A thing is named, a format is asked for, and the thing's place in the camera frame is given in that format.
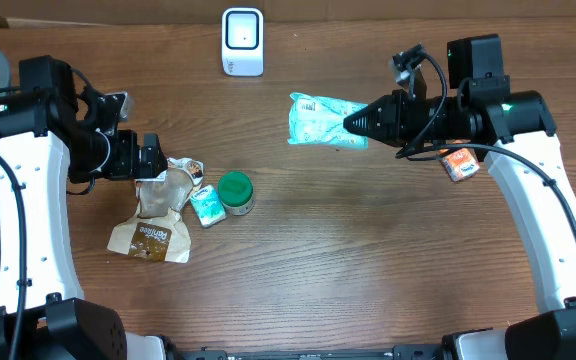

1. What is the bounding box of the large teal tissue pack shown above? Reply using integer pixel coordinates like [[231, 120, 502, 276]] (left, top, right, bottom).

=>
[[287, 92, 368, 150]]

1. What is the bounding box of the orange tissue pack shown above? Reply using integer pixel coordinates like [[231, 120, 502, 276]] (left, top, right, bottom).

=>
[[438, 148, 480, 182]]

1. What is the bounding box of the brown bread bag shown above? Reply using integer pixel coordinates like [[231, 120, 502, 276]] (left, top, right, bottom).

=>
[[107, 158, 204, 263]]

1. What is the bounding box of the small teal tissue pack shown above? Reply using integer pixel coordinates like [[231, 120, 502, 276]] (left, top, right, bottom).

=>
[[190, 185, 227, 228]]

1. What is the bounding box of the green lid jar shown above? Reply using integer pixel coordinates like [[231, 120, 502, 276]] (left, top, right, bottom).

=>
[[217, 171, 255, 216]]

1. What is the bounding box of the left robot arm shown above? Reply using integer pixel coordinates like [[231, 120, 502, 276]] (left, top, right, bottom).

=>
[[0, 55, 177, 359]]

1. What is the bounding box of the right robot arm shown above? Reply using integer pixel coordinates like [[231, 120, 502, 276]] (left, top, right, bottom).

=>
[[343, 34, 576, 359]]

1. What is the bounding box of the white barcode scanner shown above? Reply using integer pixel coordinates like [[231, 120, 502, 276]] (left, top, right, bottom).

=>
[[221, 7, 264, 77]]

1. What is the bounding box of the cardboard back board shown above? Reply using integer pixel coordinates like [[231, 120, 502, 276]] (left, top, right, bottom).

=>
[[0, 0, 576, 28]]

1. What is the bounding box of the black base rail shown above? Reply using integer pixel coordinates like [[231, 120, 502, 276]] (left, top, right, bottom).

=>
[[175, 344, 456, 360]]

